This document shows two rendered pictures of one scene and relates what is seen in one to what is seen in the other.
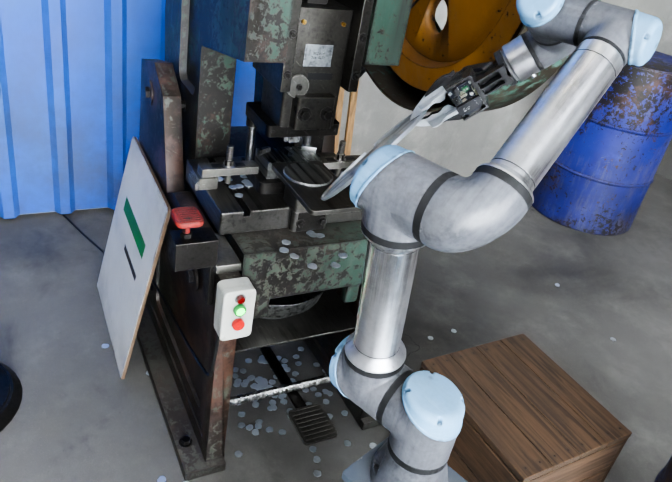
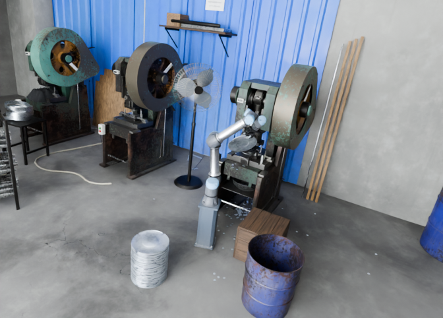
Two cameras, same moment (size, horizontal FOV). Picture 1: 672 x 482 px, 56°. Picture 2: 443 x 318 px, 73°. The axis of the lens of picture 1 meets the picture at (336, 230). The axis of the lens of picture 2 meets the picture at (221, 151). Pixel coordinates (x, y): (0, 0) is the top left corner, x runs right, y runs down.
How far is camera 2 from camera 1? 240 cm
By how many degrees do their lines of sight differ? 53
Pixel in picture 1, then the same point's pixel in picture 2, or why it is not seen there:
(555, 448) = (253, 229)
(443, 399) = (212, 181)
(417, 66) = not seen: hidden behind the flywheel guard
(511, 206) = (213, 138)
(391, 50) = (266, 127)
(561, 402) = (271, 229)
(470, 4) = not seen: hidden behind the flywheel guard
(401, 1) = (268, 117)
